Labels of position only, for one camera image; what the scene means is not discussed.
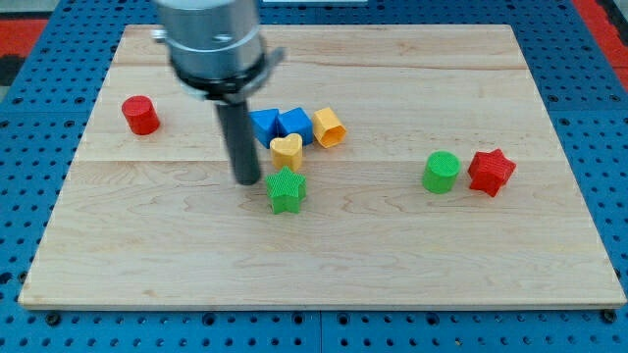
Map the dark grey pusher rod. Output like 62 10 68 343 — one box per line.
216 101 261 185

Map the green star block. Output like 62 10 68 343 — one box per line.
266 167 307 214

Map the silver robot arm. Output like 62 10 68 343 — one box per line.
153 0 286 185

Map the red star block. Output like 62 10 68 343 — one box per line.
467 149 516 197

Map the blue triangle block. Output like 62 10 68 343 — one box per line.
249 108 280 149

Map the blue cube block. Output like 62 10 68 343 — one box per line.
278 107 314 145

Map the yellow heart block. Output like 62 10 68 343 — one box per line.
270 133 303 172

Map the red cylinder block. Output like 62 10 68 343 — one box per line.
122 95 160 135

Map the yellow hexagon block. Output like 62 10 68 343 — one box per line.
312 107 346 148

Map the wooden board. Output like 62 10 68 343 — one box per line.
19 25 626 311

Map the green cylinder block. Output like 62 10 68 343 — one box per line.
422 151 460 194

